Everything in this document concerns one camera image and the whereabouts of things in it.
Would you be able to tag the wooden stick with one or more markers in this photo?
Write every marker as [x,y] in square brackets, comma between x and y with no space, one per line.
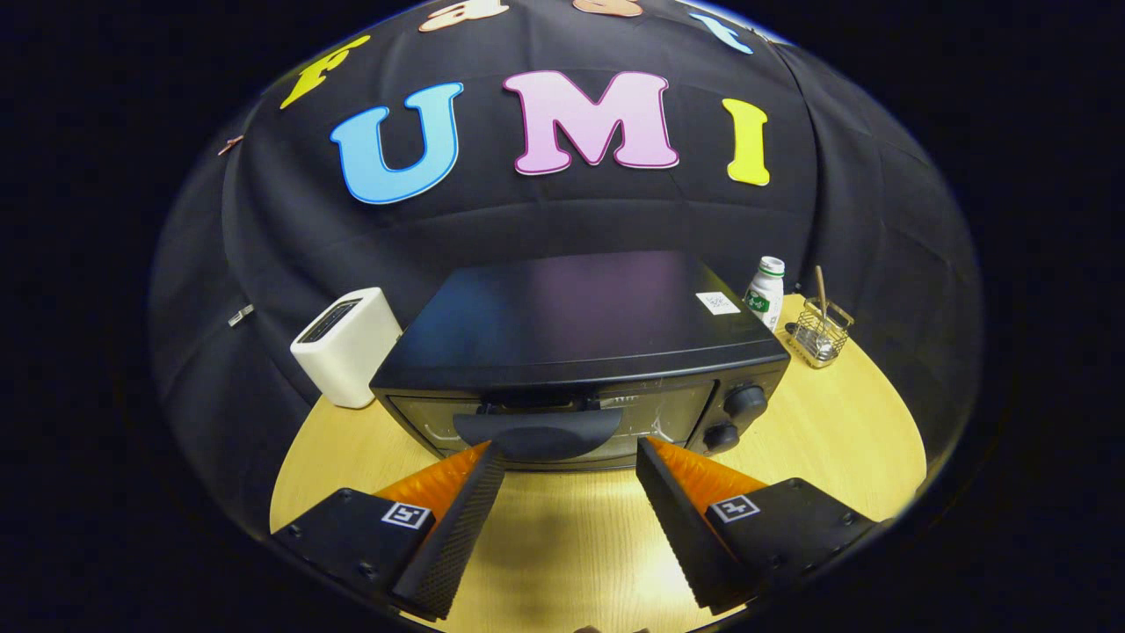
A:
[821,290]

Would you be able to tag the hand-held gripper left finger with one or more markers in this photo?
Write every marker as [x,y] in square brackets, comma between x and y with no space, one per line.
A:
[457,536]

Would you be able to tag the orange cloth clip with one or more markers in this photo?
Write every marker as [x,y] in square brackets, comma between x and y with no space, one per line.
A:
[231,145]

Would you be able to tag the white bottle green label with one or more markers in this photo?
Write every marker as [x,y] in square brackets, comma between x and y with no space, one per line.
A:
[766,294]

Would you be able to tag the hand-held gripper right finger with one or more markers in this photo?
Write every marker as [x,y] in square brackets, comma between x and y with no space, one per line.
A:
[681,536]

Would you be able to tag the white bread toaster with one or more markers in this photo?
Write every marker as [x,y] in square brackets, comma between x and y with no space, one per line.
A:
[352,360]

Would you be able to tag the silver metal clip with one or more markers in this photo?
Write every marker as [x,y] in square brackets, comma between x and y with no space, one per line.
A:
[241,316]

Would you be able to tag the black toaster oven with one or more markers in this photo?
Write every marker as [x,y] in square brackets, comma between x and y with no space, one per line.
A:
[571,316]

